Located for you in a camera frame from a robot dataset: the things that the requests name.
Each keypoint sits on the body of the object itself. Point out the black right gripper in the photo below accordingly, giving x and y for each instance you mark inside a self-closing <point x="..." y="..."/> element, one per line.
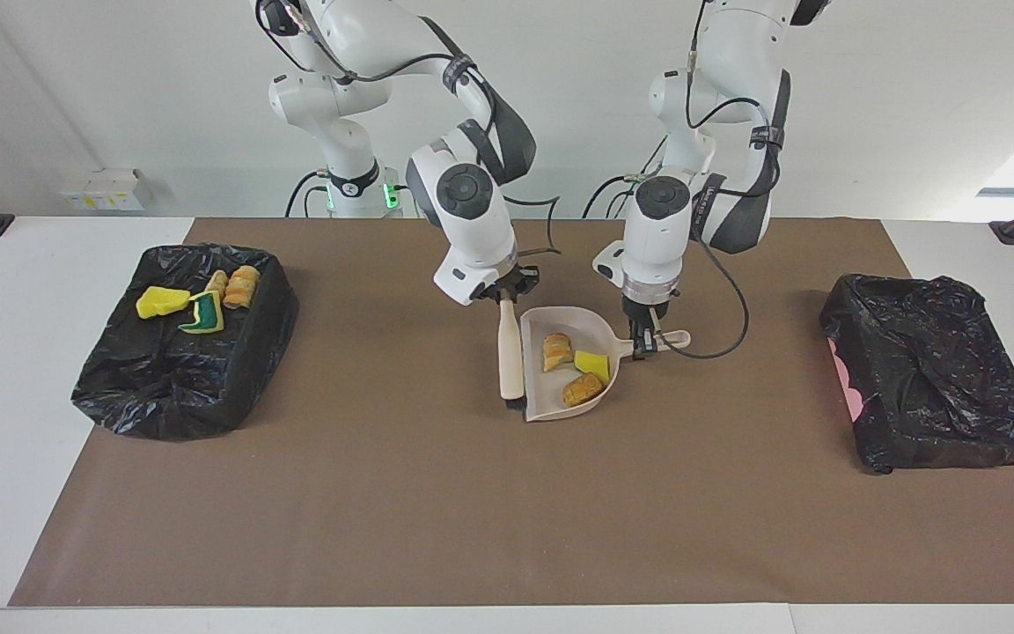
<point x="516" y="283"/>

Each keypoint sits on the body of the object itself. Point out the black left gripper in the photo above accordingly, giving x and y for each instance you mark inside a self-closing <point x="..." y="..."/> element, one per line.
<point x="646" y="315"/>

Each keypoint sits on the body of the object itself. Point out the yellow green sponge piece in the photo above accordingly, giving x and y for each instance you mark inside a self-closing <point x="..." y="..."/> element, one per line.
<point x="159" y="303"/>
<point x="593" y="365"/>
<point x="204" y="315"/>

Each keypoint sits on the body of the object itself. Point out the beige plastic dustpan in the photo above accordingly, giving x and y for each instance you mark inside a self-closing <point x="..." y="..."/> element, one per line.
<point x="582" y="326"/>

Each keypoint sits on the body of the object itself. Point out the beige hand brush black bristles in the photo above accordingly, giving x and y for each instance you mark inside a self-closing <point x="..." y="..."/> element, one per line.
<point x="511" y="352"/>

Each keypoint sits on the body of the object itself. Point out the brown bread roll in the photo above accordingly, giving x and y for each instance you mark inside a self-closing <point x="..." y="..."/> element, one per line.
<point x="583" y="390"/>

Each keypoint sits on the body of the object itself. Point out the orange croissant piece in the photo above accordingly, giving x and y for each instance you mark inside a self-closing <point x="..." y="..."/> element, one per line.
<point x="557" y="352"/>

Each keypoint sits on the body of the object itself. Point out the pale striped bread piece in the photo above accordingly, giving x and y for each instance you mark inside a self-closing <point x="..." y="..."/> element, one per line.
<point x="217" y="282"/>
<point x="242" y="287"/>

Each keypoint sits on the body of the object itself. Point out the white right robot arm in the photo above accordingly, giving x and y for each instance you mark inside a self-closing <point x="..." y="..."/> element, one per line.
<point x="472" y="238"/>

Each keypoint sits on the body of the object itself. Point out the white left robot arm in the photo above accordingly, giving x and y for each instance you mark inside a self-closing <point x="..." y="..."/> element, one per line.
<point x="657" y="246"/>

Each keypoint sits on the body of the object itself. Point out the pink bin with black bag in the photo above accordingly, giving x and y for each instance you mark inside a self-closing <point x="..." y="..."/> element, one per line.
<point x="938" y="379"/>

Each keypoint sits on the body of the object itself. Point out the black bag lined bin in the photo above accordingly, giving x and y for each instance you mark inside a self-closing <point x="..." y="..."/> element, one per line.
<point x="181" y="379"/>

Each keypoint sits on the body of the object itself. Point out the brown table mat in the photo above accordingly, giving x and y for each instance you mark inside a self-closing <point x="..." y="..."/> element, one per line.
<point x="384" y="528"/>

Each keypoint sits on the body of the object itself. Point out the white wall socket box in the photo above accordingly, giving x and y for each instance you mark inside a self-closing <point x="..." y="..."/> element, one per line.
<point x="102" y="189"/>

